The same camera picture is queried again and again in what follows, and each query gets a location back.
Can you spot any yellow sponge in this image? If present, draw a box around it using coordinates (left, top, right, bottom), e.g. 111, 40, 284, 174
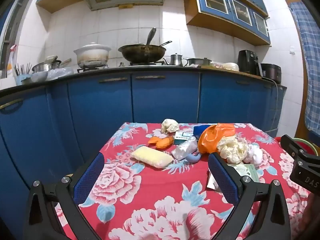
131, 146, 174, 168

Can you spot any metal spatula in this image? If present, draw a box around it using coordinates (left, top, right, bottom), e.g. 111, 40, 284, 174
146, 27, 157, 52

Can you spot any red and green basin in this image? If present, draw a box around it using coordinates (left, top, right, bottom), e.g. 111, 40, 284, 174
291, 137, 319, 157

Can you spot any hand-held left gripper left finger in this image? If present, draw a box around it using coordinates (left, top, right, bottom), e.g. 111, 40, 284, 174
24, 152, 104, 240

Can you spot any blue chopstick holder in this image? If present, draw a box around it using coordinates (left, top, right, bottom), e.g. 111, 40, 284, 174
14, 62, 33, 85

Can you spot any clear plastic wrapper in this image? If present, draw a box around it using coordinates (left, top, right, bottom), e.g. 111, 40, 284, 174
171, 137, 198, 160

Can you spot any steel saucepan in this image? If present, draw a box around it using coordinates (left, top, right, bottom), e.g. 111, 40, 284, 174
32, 56, 62, 73

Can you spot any white dish cover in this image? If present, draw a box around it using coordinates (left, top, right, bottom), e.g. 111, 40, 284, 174
222, 62, 240, 71

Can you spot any blue kitchen base cabinet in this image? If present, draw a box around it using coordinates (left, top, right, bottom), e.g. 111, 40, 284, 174
0, 66, 287, 220

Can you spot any white clay pot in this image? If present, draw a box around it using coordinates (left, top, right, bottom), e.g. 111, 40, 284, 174
74, 42, 112, 68

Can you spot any steel pot with lid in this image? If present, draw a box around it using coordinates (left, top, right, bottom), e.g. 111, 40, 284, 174
187, 57, 212, 67

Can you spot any silver foil packet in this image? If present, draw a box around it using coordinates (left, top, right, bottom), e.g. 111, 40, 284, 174
206, 170, 222, 193

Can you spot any orange plastic bag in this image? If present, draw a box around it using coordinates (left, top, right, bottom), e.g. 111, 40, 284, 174
197, 123, 236, 155

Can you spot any black air fryer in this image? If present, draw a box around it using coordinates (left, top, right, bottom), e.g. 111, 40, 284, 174
237, 50, 262, 76

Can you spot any white tissue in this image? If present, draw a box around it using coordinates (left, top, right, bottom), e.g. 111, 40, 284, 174
243, 144, 263, 167

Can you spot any black wok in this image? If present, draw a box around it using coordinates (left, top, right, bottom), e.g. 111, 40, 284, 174
118, 41, 172, 63

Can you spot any dark rice cooker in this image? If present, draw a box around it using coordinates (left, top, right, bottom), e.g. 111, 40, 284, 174
260, 63, 282, 84

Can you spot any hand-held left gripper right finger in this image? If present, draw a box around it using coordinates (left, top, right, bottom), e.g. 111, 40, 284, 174
208, 152, 292, 240

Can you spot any spray bottle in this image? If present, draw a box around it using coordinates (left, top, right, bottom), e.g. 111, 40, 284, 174
6, 44, 18, 78

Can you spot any small teal box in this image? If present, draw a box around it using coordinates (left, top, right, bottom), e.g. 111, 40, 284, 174
174, 131, 195, 145

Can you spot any white paper ball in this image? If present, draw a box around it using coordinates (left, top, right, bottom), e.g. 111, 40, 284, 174
161, 119, 179, 133

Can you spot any gas stove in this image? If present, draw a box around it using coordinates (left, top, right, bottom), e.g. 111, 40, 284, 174
76, 61, 175, 73

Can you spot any white power cable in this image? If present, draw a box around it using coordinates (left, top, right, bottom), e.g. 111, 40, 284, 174
261, 76, 280, 130

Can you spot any pale blue plastic hook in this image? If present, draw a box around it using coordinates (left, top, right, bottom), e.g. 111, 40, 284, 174
184, 152, 202, 163

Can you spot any orange peel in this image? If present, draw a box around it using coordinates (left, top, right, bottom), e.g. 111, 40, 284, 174
147, 135, 174, 150

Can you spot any blue plaid cloth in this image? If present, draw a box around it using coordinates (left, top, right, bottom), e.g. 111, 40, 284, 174
289, 1, 320, 131

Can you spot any green and white packet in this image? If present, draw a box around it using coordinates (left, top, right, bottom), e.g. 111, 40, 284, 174
226, 164, 260, 183

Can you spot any clear plastic bag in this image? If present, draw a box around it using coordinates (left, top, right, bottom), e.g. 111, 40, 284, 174
46, 67, 74, 80

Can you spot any cream paper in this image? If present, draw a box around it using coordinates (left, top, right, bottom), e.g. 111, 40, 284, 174
216, 135, 248, 164

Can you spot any red floral tablecloth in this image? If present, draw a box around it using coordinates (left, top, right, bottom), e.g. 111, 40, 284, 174
54, 122, 315, 240

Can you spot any blue glass-door wall cabinet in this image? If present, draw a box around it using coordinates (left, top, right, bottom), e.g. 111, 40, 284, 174
186, 0, 272, 47

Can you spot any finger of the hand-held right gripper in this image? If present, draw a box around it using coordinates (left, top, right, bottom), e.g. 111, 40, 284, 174
280, 134, 304, 157

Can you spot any steel kettle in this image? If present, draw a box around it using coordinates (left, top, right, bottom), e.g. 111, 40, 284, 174
164, 53, 188, 67

